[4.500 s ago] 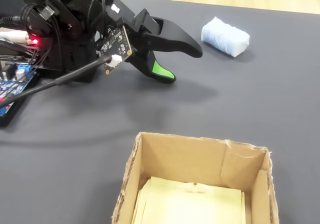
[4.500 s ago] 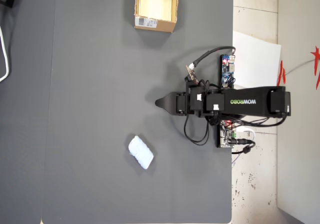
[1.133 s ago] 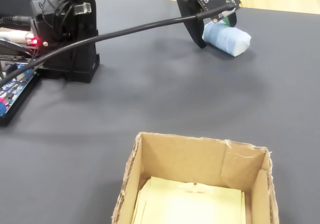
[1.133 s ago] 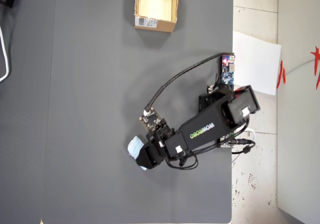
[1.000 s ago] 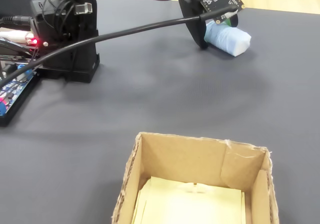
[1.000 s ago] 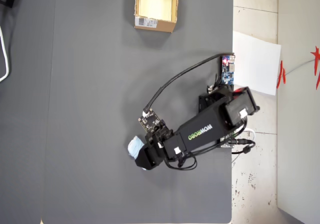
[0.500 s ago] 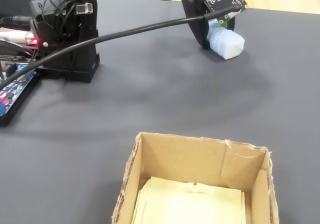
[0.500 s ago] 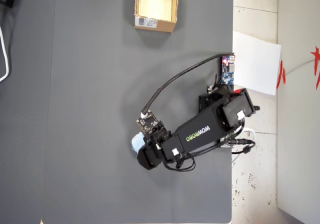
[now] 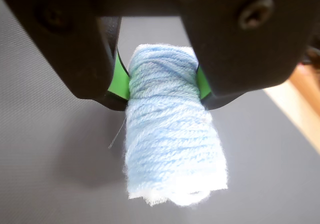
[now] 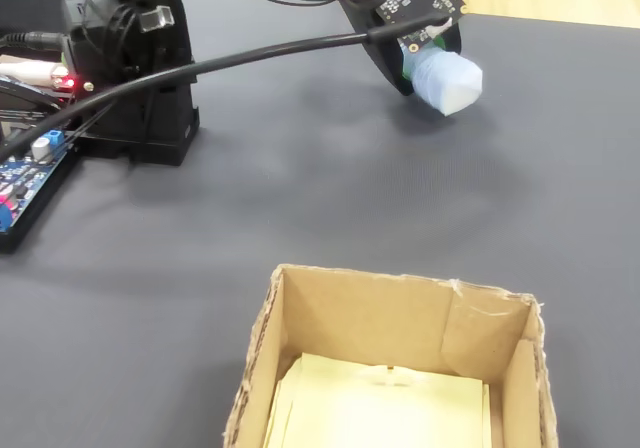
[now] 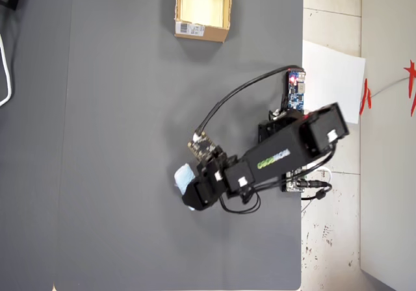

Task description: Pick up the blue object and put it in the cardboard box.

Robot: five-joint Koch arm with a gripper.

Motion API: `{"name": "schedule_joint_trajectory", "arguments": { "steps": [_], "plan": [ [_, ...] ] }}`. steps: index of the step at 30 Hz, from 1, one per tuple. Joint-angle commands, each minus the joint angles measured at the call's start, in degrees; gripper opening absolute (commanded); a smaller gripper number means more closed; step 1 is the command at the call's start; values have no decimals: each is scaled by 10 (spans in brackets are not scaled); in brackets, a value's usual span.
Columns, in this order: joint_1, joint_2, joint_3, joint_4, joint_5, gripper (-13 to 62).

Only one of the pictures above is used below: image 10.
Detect open cardboard box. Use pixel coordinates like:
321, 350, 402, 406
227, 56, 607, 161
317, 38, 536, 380
222, 263, 560, 448

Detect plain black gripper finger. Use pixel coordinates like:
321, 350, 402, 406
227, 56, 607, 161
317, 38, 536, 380
445, 20, 464, 56

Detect yellow paper sheets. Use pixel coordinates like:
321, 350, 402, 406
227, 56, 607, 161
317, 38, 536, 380
267, 351, 494, 448

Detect motor driver board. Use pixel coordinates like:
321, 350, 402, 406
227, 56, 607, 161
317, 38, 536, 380
49, 63, 96, 95

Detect thick black camera cable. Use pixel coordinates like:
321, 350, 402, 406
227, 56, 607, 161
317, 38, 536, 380
0, 16, 454, 167

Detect blue circuit board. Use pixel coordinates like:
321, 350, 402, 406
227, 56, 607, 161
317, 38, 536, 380
0, 126, 84, 255

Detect white USB cable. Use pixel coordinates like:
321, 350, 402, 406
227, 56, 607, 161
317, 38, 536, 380
0, 61, 71, 89

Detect black power cable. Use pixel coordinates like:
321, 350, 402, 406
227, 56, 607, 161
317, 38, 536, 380
0, 30, 69, 52

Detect grey table mat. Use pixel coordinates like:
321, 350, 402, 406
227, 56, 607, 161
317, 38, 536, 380
0, 0, 640, 448

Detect green-padded black gripper finger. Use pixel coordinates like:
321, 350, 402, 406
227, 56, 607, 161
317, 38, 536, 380
344, 0, 418, 98

